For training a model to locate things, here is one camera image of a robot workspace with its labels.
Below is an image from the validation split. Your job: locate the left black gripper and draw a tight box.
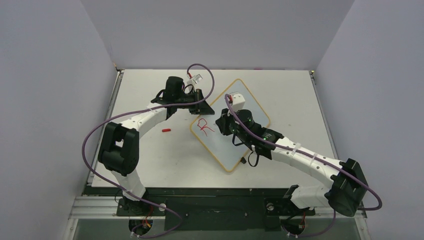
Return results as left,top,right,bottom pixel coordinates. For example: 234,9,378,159
175,89,215,115

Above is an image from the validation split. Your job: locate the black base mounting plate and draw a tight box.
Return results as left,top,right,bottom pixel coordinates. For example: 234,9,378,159
82,185,333,235

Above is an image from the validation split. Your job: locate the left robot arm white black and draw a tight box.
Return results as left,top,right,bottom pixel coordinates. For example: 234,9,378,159
97,76,215,215

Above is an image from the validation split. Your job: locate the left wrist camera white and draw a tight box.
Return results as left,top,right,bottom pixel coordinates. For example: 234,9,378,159
185,74,203,89

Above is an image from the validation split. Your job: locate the yellow framed whiteboard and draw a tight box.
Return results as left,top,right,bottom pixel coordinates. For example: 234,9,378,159
189,79,271,173

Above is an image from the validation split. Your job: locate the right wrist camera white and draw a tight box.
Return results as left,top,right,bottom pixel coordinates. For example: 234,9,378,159
228,92,246,112

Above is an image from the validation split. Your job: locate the front aluminium extrusion bar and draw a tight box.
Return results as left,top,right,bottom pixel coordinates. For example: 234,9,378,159
69,196,118,220

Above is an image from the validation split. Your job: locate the right aluminium rail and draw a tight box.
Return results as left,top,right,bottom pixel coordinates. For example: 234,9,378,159
308,70,339,159

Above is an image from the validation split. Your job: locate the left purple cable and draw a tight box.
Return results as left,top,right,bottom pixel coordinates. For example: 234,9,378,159
81,63,216,239

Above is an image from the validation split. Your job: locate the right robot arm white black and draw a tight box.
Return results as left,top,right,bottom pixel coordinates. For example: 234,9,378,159
215,108,368,217

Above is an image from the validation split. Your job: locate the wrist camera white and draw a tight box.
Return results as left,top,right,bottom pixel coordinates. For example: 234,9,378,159
228,92,246,112
185,74,203,89

